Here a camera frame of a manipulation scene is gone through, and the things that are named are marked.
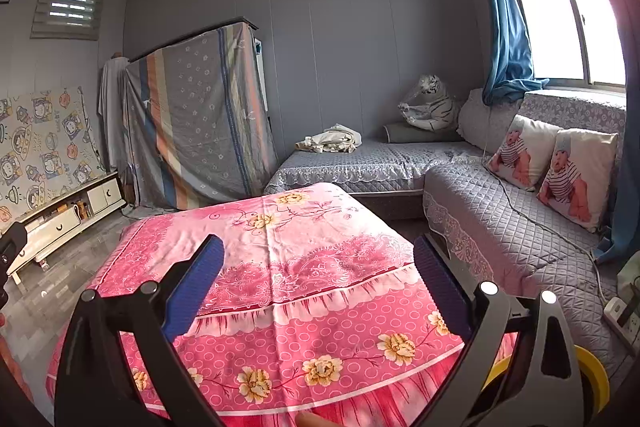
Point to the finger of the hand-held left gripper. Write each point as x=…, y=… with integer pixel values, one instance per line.
x=11, y=249

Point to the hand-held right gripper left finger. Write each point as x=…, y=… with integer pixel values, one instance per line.
x=195, y=287

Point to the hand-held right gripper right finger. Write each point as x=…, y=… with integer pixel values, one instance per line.
x=442, y=287

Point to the yellow rimmed bin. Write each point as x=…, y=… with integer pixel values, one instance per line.
x=592, y=372

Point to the white TV cabinet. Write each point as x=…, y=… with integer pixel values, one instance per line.
x=55, y=227

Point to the grey quilted sofa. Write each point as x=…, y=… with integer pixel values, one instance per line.
x=500, y=217

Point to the pink floral bedspread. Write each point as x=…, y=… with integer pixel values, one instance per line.
x=300, y=257

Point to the cartoon printed cloth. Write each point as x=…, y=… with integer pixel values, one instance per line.
x=45, y=142

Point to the baby print pillow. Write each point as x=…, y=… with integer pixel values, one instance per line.
x=522, y=152
x=575, y=182

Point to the grey bolster pillow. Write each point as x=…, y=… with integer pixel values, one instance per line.
x=400, y=134

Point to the grey quilted cushion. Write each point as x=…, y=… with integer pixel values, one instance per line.
x=480, y=122

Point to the striped grey wardrobe cover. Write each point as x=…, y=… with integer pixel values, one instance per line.
x=200, y=117

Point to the grey hanging cloth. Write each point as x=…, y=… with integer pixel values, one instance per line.
x=112, y=107

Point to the white power strip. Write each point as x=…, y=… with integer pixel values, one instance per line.
x=617, y=317

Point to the white tiger plush toy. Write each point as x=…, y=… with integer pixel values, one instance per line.
x=435, y=107

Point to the beige cloth pile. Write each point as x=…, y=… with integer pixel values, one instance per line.
x=330, y=139

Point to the black charger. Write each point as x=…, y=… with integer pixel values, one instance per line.
x=626, y=314

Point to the blue curtain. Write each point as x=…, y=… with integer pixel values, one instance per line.
x=627, y=187
x=510, y=32

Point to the grey window blind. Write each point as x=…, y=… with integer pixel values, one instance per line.
x=67, y=9

